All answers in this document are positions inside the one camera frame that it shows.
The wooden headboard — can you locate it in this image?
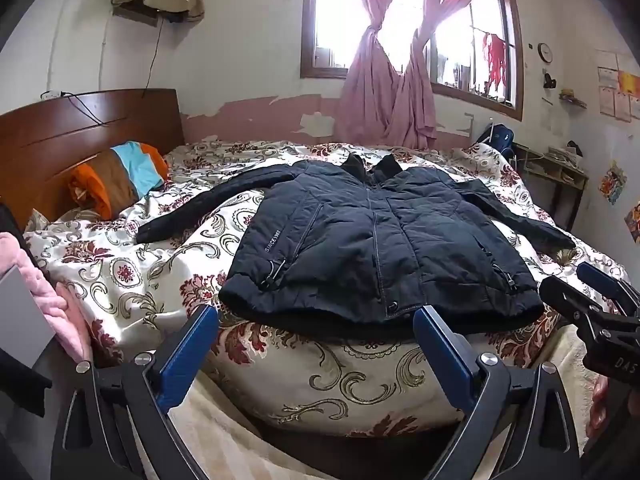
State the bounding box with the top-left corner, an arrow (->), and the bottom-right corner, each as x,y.
0,89 -> 186,231

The wooden desk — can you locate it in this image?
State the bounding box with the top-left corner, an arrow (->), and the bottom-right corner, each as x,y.
515,142 -> 590,233

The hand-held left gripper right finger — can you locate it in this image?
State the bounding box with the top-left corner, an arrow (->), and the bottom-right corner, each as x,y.
412,305 -> 586,480

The floral patterned duvet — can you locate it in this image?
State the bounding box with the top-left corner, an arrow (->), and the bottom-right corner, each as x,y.
22,140 -> 631,441

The person's right hand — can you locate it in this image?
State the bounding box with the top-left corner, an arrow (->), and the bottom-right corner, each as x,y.
587,375 -> 608,438

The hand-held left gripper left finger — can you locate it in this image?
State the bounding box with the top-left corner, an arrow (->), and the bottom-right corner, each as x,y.
50,304 -> 221,480

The red hanging garment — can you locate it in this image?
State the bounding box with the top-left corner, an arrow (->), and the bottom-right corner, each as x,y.
481,32 -> 508,93

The pink curtain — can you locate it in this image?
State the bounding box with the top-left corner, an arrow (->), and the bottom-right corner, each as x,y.
387,0 -> 506,150
336,0 -> 416,148

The wooden framed window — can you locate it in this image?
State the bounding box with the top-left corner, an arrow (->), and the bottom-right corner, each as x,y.
300,0 -> 525,121

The grey box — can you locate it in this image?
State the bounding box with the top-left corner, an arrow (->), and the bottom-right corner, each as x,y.
0,265 -> 55,368

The black cable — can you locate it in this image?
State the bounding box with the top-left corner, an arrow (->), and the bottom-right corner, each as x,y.
60,17 -> 166,126

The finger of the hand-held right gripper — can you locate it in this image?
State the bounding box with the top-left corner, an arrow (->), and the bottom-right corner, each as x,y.
539,274 -> 608,341
575,261 -> 640,313

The colourful cartoon wall sticker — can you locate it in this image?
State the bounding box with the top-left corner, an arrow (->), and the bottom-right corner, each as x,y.
599,160 -> 628,206

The figures wall poster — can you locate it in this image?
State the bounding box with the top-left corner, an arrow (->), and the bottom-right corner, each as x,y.
624,202 -> 640,246

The cream fleece blanket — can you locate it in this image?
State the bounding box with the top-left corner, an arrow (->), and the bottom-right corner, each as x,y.
165,375 -> 591,480

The group of wall certificates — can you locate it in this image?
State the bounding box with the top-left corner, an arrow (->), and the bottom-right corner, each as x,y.
597,50 -> 640,123

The blue backpack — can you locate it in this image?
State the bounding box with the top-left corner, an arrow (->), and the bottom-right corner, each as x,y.
472,125 -> 516,161

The dark navy padded jacket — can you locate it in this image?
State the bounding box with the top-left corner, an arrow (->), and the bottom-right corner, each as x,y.
135,152 -> 578,336

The pink fluffy cloth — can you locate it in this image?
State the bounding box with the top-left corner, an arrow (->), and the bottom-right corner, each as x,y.
0,232 -> 93,363

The orange brown blue striped pillow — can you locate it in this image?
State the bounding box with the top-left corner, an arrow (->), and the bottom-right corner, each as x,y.
67,141 -> 170,221

